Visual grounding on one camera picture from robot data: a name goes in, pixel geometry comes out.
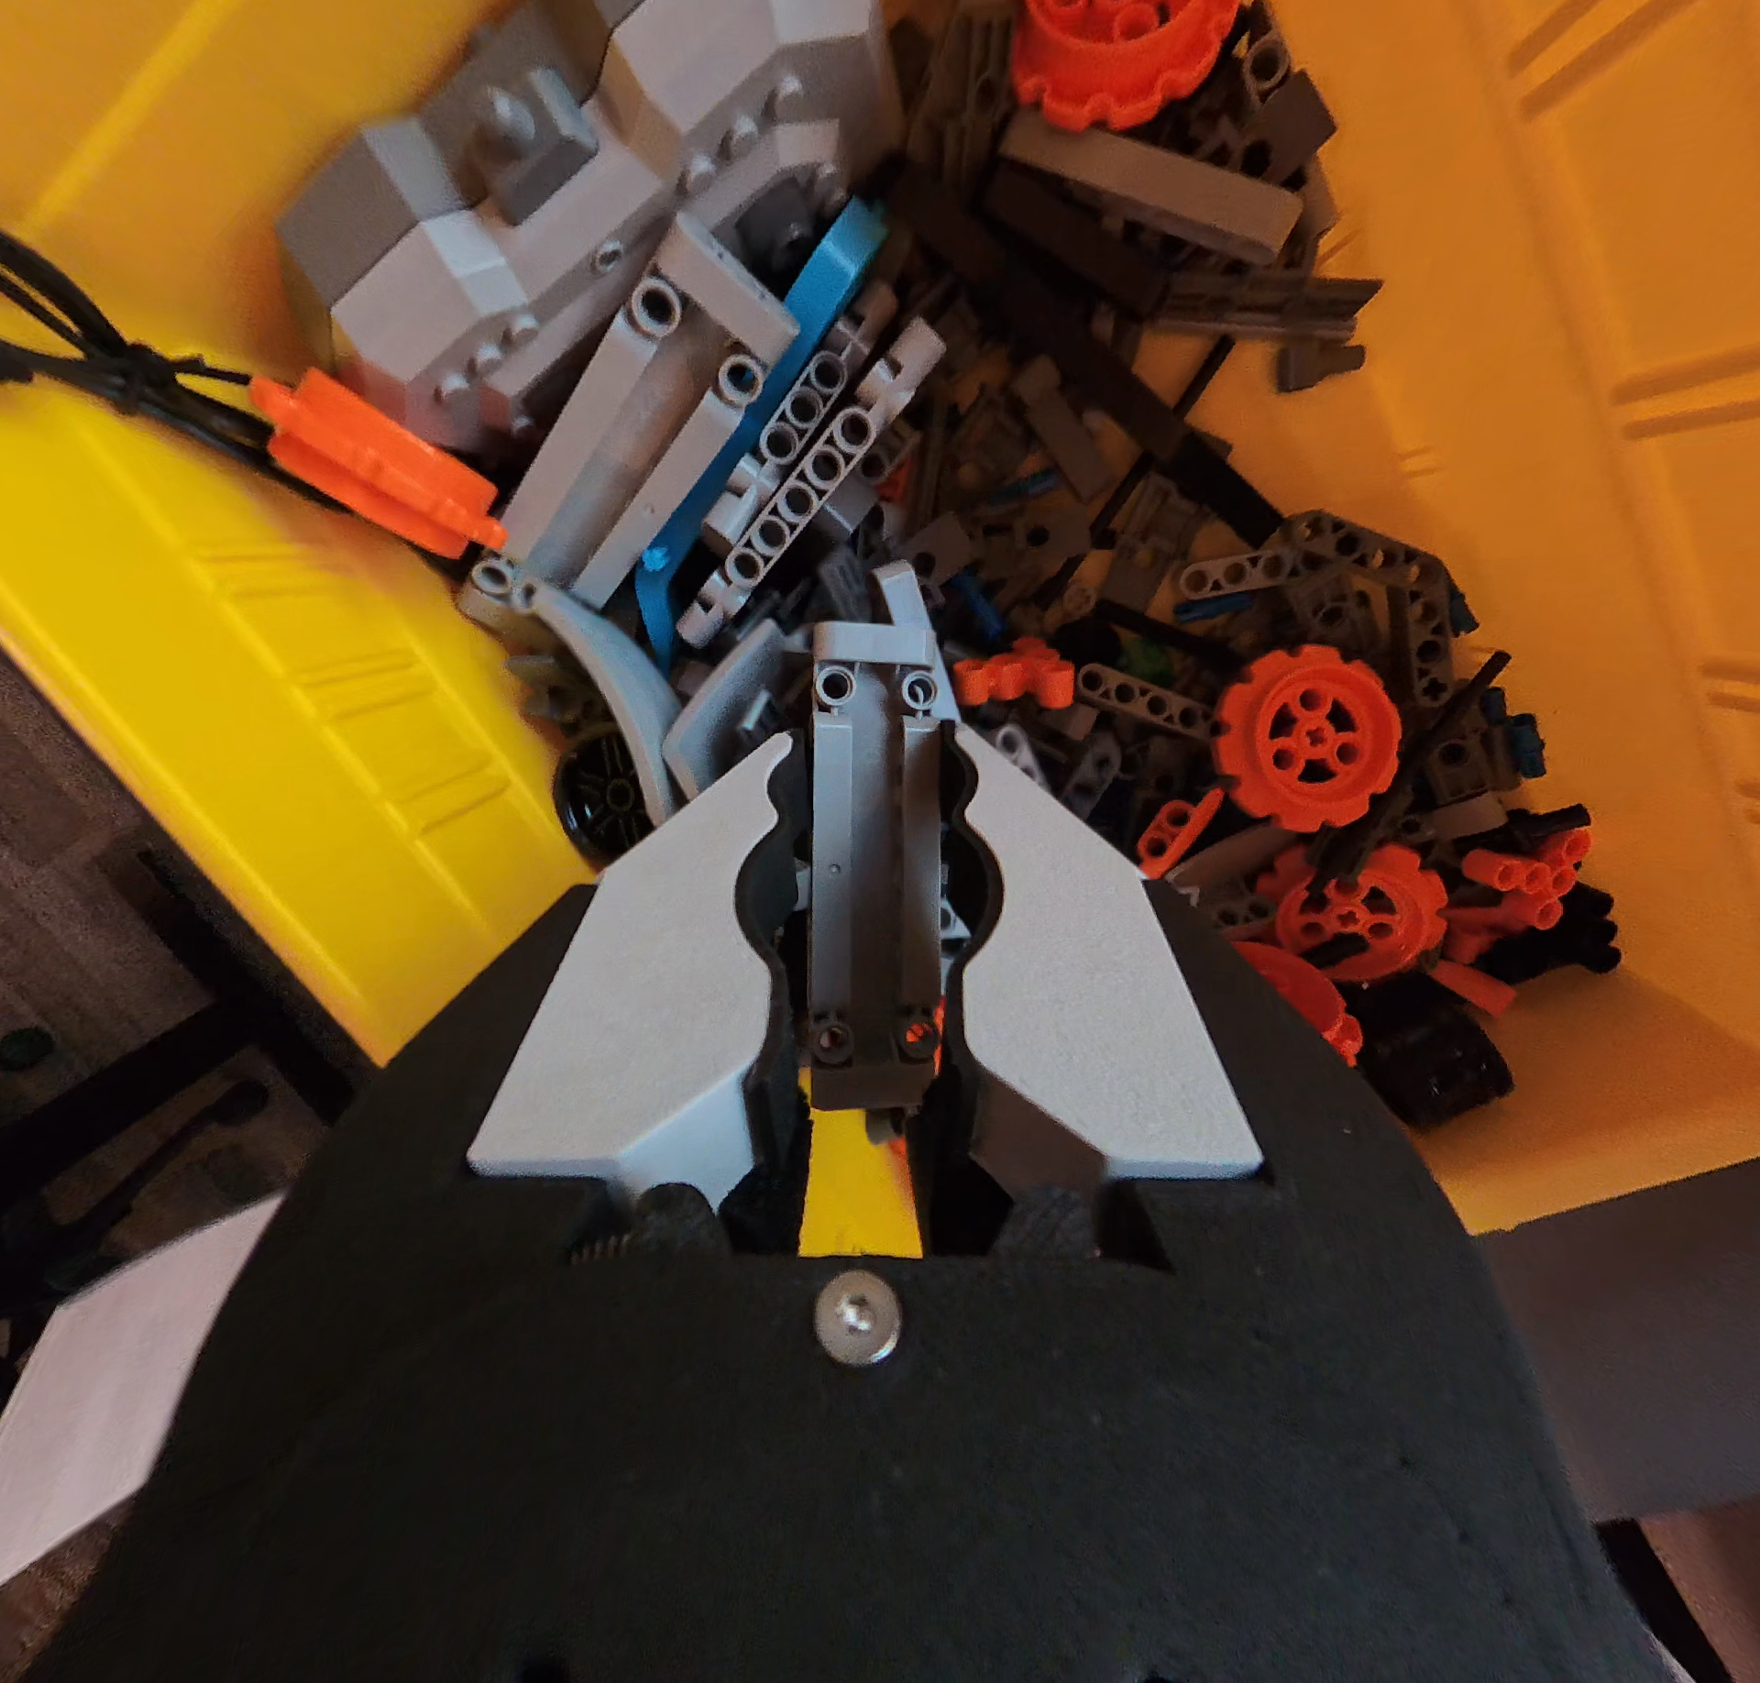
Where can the blue curved building piece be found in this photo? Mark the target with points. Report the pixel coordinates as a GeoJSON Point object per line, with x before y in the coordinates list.
{"type": "Point", "coordinates": [823, 323]}

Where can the orange round connector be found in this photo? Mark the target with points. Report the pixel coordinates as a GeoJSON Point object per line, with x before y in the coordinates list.
{"type": "Point", "coordinates": [372, 458]}

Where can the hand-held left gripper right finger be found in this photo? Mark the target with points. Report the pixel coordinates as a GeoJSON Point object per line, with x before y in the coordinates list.
{"type": "Point", "coordinates": [1100, 1024]}

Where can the black office chair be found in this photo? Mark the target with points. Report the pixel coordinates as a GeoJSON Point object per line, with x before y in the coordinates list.
{"type": "Point", "coordinates": [139, 1093]}

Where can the yellow plastic bin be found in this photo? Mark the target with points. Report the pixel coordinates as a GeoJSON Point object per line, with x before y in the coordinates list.
{"type": "Point", "coordinates": [207, 679]}

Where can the grey curved building piece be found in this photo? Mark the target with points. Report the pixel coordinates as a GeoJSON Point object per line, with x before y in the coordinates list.
{"type": "Point", "coordinates": [870, 885]}

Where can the large grey motor block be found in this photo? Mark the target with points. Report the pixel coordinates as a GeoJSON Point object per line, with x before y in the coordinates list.
{"type": "Point", "coordinates": [592, 185]}

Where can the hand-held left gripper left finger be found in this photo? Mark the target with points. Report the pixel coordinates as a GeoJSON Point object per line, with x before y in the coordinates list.
{"type": "Point", "coordinates": [649, 1024]}

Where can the orange gear piece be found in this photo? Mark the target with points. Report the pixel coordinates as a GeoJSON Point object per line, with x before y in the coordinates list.
{"type": "Point", "coordinates": [1120, 16]}

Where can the pile of building pieces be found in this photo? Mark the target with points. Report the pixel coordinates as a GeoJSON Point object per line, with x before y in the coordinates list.
{"type": "Point", "coordinates": [1100, 474]}

